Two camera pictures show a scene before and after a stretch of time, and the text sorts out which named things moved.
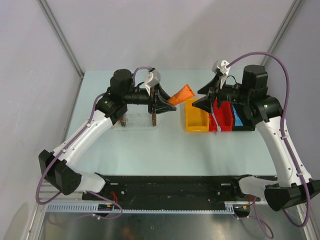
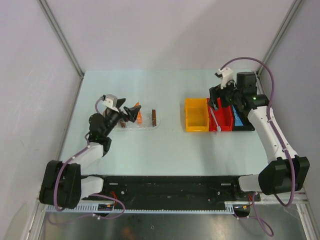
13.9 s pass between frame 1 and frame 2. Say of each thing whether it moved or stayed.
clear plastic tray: stayed
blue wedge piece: stayed
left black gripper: moved
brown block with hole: stayed
